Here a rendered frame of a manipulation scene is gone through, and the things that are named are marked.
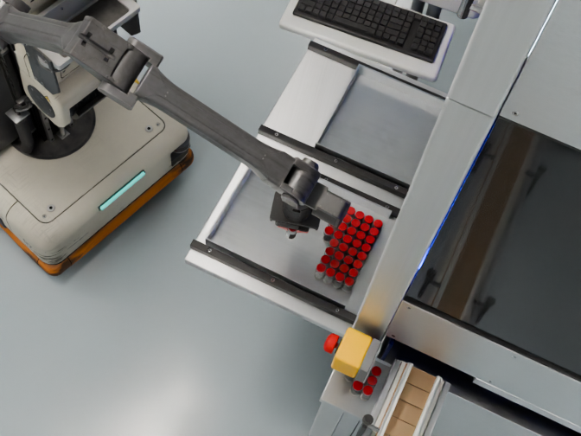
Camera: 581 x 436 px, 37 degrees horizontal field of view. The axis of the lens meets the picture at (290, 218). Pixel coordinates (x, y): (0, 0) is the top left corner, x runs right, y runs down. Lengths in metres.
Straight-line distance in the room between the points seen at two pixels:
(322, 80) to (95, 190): 0.87
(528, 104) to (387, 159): 1.09
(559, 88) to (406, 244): 0.49
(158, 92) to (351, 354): 0.62
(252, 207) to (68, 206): 0.86
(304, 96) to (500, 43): 1.23
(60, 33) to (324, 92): 0.80
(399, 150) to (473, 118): 1.04
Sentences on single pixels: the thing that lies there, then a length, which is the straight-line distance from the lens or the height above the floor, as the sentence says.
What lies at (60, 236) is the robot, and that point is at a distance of 2.69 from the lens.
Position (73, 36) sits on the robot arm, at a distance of 1.55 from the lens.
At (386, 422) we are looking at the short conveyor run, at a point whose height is 0.97.
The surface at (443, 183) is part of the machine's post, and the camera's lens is 1.22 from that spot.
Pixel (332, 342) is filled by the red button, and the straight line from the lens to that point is 1.74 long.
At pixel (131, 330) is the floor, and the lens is 2.82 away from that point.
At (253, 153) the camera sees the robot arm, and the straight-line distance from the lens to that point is 1.58.
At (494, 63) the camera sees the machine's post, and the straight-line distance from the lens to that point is 1.00.
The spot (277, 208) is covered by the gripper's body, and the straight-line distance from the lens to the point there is 1.78.
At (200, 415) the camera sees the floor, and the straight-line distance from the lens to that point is 2.73.
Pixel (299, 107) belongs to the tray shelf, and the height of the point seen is 0.88.
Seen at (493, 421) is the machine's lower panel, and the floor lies 0.82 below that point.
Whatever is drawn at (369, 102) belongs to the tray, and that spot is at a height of 0.88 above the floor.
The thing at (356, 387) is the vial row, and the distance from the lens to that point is 1.81.
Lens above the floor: 2.65
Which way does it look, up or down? 63 degrees down
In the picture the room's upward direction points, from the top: 9 degrees clockwise
